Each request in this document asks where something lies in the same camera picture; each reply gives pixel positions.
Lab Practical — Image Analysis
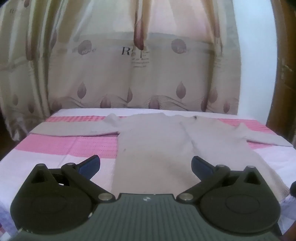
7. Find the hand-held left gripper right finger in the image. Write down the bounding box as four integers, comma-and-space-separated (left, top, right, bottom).
176, 156, 270, 202

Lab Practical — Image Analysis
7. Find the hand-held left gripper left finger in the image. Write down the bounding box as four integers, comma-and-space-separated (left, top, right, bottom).
24, 155, 115, 203

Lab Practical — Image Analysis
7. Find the beige knit sweater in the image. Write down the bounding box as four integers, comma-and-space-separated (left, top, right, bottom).
29, 113, 293, 202

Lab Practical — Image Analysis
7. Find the pink checked bed sheet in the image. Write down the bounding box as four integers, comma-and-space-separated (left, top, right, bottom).
0, 108, 296, 241

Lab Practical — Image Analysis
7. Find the beige leaf print curtain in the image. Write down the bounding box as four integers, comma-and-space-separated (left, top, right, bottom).
0, 0, 241, 142

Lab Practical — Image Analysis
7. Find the brown wooden door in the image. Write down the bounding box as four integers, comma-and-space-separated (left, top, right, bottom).
266, 0, 296, 149

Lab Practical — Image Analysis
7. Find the metal door handle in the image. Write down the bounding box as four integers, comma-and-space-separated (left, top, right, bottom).
279, 58, 292, 81

